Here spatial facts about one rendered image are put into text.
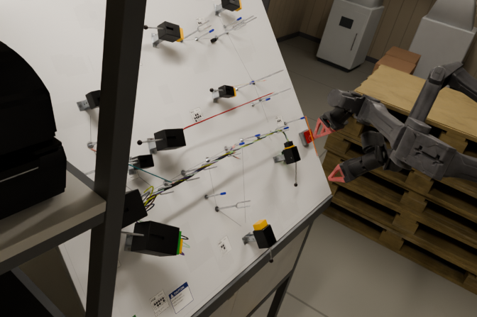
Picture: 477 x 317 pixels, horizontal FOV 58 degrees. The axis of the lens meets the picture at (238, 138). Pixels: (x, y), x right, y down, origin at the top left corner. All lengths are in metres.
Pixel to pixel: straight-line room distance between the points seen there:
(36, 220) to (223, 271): 0.83
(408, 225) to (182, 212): 2.15
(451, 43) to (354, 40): 1.27
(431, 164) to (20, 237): 0.79
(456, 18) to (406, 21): 1.18
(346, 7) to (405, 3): 1.25
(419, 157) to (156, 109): 0.73
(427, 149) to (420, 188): 2.04
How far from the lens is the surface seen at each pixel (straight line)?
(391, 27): 7.60
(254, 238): 1.43
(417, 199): 3.12
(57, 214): 0.66
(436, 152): 1.01
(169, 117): 1.32
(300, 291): 2.70
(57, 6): 1.25
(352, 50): 6.65
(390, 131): 1.14
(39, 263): 1.51
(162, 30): 1.32
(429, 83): 1.68
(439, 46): 6.60
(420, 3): 7.50
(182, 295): 1.27
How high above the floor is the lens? 1.89
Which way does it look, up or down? 28 degrees down
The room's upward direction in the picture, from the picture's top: 14 degrees clockwise
